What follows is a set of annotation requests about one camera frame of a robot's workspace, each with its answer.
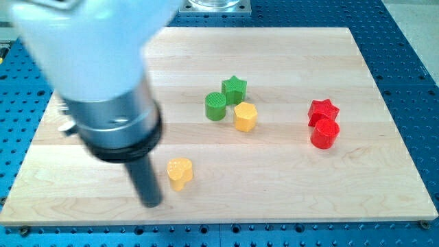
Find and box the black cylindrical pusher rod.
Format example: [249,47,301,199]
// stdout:
[125,156,162,208]

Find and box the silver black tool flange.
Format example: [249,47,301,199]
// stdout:
[59,77,162,163]

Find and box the yellow heart block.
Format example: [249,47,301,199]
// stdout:
[167,158,193,191]

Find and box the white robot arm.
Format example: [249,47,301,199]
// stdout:
[8,0,180,207]

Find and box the yellow hexagon block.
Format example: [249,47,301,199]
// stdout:
[234,102,258,132]

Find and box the green cylinder block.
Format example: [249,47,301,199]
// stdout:
[205,92,226,121]

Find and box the green star block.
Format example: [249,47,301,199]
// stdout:
[222,75,247,105]

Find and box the wooden board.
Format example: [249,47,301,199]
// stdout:
[1,27,438,226]

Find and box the red cylinder block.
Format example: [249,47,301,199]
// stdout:
[310,119,340,150]

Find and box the red star block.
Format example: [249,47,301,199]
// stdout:
[307,99,340,127]

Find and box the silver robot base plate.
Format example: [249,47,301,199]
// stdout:
[179,0,252,14]

